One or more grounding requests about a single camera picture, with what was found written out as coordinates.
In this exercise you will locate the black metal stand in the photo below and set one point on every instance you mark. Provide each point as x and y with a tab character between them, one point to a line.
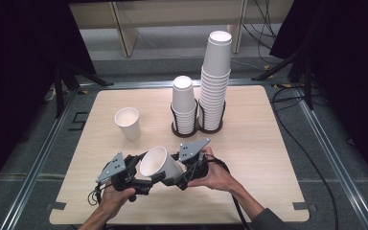
306	83
59	89

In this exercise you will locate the person's left hand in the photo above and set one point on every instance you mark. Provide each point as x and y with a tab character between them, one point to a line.
113	201

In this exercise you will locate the dark curtain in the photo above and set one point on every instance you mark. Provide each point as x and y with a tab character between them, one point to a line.
348	64
16	80

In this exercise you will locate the white paper cup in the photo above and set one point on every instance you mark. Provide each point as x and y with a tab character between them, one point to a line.
158	163
128	123

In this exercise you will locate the tall stack of white cups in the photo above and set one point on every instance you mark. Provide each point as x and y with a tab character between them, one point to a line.
216	67

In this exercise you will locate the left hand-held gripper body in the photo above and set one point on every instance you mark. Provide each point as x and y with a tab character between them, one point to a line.
115	167

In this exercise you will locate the metal floor rail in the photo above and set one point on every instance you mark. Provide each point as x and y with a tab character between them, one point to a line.
140	84
335	159
32	175

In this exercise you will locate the light wooden shelf unit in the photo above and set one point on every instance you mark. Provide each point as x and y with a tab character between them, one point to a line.
172	12

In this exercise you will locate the person's right hand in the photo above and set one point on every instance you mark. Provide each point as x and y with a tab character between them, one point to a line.
217	177

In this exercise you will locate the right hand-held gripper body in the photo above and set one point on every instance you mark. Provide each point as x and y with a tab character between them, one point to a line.
191	150

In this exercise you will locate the short stack of white cups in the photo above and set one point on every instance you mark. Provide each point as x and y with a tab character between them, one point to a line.
183	96

